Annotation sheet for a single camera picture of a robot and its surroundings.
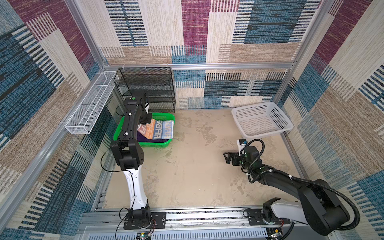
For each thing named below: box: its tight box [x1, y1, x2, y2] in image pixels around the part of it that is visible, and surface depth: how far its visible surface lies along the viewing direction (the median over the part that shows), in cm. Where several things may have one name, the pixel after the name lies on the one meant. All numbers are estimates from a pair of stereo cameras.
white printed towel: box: [137, 118, 175, 140], surface depth 96 cm
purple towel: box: [137, 130, 170, 143], surface depth 94 cm
